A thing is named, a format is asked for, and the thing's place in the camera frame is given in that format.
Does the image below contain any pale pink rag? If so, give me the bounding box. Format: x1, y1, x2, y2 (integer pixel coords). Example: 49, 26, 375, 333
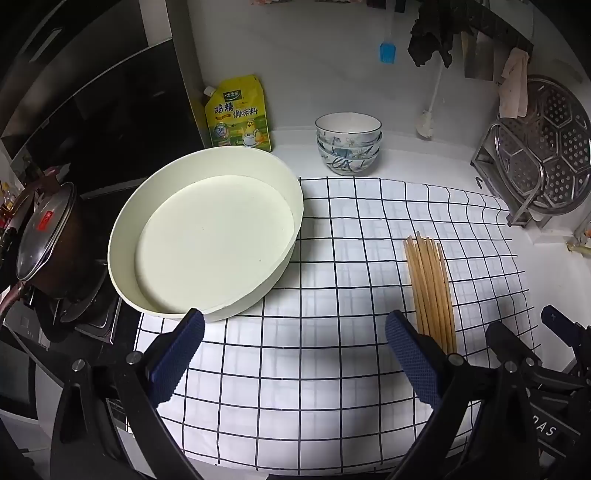
498, 48, 531, 118

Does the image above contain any blue floral ceramic bowl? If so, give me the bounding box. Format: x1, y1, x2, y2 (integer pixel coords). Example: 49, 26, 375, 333
316, 135, 383, 158
318, 148, 380, 176
315, 113, 383, 144

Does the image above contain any perforated steel steamer plate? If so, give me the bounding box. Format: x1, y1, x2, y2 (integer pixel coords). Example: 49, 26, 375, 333
491, 120, 555, 208
525, 76, 591, 210

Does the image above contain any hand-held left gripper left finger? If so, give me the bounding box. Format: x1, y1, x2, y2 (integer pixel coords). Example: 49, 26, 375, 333
50, 308, 206, 480

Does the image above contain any metal dish rack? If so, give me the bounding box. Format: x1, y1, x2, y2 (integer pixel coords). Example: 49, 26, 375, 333
471, 117, 591, 229

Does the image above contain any black gas stove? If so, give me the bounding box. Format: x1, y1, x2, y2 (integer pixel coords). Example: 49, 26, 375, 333
28, 258, 123, 344

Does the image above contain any steel cleaver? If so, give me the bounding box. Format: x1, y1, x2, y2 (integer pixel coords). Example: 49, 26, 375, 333
462, 30, 497, 81

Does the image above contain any dark hanging cloth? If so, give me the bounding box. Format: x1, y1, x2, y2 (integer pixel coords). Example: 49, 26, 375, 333
407, 0, 476, 69

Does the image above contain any yellow seasoning pouch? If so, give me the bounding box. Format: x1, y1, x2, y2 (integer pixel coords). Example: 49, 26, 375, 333
203, 75, 274, 153

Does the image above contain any round white tray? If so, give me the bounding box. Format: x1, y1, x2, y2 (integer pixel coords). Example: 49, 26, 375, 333
107, 147, 305, 322

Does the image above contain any blue silicone brush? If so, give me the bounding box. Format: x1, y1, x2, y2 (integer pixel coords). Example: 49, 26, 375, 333
379, 9, 396, 64

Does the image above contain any dark cooking pot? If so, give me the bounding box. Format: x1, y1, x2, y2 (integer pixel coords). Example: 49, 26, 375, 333
0, 182, 100, 324

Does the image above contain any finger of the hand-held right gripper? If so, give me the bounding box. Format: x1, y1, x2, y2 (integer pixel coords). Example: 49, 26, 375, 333
486, 320, 544, 370
541, 305, 591, 370

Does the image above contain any white black-grid cloth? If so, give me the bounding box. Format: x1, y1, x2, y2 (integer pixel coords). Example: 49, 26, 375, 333
124, 176, 543, 464

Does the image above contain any white bottle brush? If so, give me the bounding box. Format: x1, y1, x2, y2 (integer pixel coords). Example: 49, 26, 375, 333
416, 65, 446, 138

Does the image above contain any black range hood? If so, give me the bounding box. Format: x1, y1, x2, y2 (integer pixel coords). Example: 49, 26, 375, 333
0, 0, 204, 195

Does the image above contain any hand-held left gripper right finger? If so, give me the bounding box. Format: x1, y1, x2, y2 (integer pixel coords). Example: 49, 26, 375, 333
385, 310, 541, 480

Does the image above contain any pile of wooden chopsticks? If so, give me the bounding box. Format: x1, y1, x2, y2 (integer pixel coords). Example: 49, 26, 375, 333
404, 232, 458, 356

